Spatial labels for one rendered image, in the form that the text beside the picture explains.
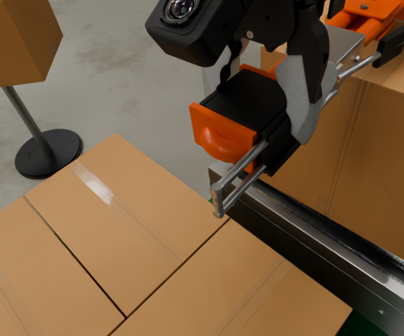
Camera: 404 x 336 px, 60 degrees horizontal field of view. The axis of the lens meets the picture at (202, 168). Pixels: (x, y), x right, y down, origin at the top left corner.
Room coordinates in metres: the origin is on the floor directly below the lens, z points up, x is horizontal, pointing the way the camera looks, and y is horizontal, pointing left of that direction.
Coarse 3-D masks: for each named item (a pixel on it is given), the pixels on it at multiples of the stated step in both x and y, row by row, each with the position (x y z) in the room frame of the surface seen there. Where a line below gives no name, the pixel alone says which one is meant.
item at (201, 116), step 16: (240, 80) 0.28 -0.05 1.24; (256, 80) 0.28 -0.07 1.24; (272, 80) 0.27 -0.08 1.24; (208, 96) 0.27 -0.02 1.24; (224, 96) 0.26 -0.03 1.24; (240, 96) 0.26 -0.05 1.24; (256, 96) 0.25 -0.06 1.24; (272, 96) 0.25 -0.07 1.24; (192, 112) 0.25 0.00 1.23; (208, 112) 0.24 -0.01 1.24; (224, 112) 0.24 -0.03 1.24; (240, 112) 0.24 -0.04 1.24; (256, 112) 0.23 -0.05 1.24; (272, 112) 0.23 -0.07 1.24; (224, 128) 0.23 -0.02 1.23; (240, 128) 0.22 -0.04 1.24; (256, 128) 0.21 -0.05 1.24; (256, 160) 0.21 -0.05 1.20
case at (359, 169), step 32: (384, 64) 0.48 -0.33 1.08; (352, 96) 0.45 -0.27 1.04; (384, 96) 0.42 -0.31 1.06; (320, 128) 0.49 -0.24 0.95; (352, 128) 0.44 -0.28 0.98; (384, 128) 0.40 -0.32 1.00; (288, 160) 0.53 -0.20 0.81; (320, 160) 0.48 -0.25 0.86; (352, 160) 0.43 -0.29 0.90; (384, 160) 0.39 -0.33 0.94; (288, 192) 0.52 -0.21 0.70; (320, 192) 0.46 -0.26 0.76; (352, 192) 0.41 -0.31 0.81; (384, 192) 0.37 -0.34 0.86; (352, 224) 0.39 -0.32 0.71; (384, 224) 0.35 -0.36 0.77
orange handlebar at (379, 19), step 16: (352, 0) 0.43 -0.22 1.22; (368, 0) 0.42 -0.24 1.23; (384, 0) 0.41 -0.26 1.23; (400, 0) 0.42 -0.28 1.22; (336, 16) 0.40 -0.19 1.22; (352, 16) 0.41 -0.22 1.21; (368, 16) 0.39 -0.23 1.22; (384, 16) 0.38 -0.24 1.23; (368, 32) 0.36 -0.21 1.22; (384, 32) 0.38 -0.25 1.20; (208, 128) 0.24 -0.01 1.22; (208, 144) 0.22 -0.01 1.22; (224, 144) 0.21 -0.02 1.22; (240, 144) 0.21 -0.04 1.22; (224, 160) 0.21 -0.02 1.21
